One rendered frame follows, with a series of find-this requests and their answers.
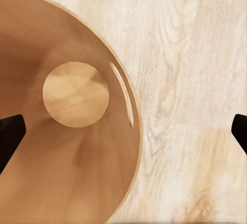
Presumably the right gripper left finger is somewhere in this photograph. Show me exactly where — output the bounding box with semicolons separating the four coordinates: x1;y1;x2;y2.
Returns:
0;114;26;175

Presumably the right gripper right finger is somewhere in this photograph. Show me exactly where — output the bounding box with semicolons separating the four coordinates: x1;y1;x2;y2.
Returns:
231;114;247;154

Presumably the trash can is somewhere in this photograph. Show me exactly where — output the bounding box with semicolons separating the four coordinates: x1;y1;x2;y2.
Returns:
0;0;143;224

